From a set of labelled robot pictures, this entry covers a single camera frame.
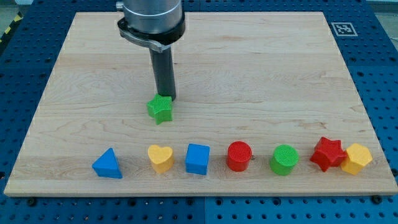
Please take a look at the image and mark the black and silver flange clamp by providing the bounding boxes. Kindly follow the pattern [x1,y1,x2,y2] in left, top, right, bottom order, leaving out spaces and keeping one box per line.
[117,13,185,53]

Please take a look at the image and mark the red cylinder block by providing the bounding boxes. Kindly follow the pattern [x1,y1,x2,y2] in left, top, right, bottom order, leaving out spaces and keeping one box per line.
[226,141,252,172]

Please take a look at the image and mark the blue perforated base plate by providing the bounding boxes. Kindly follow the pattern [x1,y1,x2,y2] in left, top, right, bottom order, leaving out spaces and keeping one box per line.
[1,1,397,223]

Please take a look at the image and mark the red star block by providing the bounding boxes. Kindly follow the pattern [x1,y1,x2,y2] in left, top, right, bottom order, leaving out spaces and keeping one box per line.
[310,137,347,172]

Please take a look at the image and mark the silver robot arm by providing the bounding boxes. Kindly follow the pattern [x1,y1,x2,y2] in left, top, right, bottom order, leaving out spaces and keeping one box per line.
[116,0,185,100]

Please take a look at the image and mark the yellow heart block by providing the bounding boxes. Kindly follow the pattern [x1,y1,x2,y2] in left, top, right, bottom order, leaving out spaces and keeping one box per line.
[147,145,174,174]

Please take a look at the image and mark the wooden board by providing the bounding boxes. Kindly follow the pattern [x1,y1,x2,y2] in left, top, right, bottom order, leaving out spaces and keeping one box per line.
[4,12,397,197]

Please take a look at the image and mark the blue triangle block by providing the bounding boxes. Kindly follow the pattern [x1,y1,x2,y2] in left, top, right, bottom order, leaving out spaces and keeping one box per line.
[92,148,123,179]

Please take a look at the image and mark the blue cube block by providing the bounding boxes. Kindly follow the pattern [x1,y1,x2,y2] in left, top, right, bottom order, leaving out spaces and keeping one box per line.
[185,143,210,175]

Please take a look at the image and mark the yellow hexagon block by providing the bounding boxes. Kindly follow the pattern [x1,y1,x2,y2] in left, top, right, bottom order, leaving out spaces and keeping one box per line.
[340,143,373,175]

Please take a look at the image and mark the green cylinder block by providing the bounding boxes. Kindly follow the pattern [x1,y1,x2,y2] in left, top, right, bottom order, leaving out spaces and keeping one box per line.
[270,144,299,175]

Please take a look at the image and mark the green star block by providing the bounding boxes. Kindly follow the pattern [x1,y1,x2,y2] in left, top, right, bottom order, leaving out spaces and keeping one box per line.
[147,94,173,125]

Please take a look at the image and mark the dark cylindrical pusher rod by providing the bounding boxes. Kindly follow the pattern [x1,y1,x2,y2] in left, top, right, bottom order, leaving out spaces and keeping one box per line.
[149,47,177,101]

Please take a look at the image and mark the white fiducial marker tag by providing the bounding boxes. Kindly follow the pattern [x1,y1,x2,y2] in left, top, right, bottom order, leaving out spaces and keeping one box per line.
[331,22,358,37]

